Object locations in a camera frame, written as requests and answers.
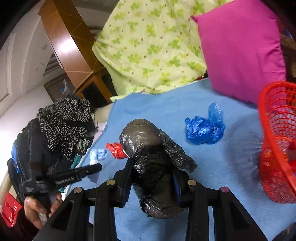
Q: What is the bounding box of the blue blanket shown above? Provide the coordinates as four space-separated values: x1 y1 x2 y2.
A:
67 79 295 240

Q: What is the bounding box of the dark floral cloth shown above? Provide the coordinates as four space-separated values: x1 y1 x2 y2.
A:
74 137 94 156

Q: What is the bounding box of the black white dotted garment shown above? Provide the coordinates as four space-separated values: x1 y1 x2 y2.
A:
37 98 95 160

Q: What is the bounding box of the blue plastic bag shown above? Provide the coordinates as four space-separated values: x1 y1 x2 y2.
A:
185 102 226 145

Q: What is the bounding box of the magenta pillow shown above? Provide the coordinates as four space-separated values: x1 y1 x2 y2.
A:
191 1 286 104

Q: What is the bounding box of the white bed sheet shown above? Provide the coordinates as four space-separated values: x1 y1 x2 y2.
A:
94 103 113 141

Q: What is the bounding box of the wooden headboard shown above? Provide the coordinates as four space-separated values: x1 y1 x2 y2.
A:
39 1 112 103

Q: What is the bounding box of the teal cloth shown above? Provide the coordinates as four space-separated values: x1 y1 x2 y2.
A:
58 154 82 193

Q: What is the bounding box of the left hand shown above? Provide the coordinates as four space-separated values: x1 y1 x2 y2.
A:
24 192 62 230

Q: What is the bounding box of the green clover patterned quilt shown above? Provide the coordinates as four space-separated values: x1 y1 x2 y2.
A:
92 0 224 100

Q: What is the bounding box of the red plastic bag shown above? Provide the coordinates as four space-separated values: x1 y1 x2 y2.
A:
105 142 128 159

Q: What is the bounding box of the black plastic bag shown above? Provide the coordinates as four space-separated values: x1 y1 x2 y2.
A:
119 118 198 219

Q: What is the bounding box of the red mesh basket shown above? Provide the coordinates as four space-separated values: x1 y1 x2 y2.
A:
258 81 295 203

